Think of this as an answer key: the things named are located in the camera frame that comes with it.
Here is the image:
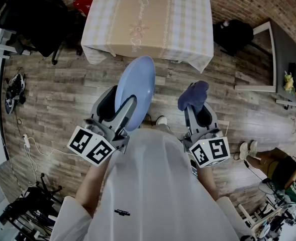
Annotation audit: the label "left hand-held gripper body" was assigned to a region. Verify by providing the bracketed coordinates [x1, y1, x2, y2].
[67, 116, 131, 167]

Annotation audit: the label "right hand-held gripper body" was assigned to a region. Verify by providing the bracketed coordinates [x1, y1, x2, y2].
[182, 128, 231, 169]

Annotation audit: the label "dark blue cloth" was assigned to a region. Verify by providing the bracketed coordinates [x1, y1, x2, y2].
[177, 80, 210, 115]

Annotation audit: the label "big light blue plate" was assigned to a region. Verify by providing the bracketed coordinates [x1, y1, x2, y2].
[114, 56, 156, 132]

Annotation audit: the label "person's right forearm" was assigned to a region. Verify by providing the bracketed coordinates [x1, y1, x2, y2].
[196, 166, 220, 202]

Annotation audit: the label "person's left forearm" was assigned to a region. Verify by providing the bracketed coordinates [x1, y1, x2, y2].
[74, 157, 113, 212]

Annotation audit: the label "black tablet device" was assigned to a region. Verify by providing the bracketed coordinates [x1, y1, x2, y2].
[189, 158, 200, 178]

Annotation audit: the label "person's beige trousers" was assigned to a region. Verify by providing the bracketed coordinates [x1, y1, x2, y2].
[151, 123, 176, 138]

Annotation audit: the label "person's white shoe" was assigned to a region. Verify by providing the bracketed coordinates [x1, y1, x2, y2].
[155, 116, 168, 127]

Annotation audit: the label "person's white shirt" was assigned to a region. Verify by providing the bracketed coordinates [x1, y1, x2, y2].
[49, 128, 258, 241]

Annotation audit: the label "white equipment rack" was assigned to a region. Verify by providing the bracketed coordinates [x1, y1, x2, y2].
[238, 202, 284, 238]

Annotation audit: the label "black bag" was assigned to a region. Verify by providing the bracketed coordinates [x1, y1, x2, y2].
[213, 19, 254, 57]

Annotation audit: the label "yellow flower bunch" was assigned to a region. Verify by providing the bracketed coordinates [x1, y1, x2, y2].
[284, 71, 296, 94]

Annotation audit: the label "black wheeled stand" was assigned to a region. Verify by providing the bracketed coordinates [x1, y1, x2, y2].
[0, 173, 63, 241]

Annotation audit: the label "black and white gear pile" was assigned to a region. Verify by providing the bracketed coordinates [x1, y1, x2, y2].
[5, 73, 27, 114]

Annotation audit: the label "beige checked tablecloth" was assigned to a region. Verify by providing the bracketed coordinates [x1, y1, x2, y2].
[81, 0, 215, 74]

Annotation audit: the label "black lab equipment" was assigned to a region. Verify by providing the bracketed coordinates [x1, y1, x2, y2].
[259, 178, 296, 241]

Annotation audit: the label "dark grey desk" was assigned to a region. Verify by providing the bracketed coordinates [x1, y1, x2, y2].
[234, 18, 296, 110]

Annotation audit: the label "red equipment box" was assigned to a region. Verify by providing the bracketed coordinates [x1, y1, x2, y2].
[73, 0, 96, 17]

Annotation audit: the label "black office chair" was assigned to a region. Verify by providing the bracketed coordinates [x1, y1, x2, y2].
[0, 0, 84, 65]

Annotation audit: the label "white power adapter cable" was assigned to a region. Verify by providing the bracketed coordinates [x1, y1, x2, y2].
[23, 133, 78, 185]

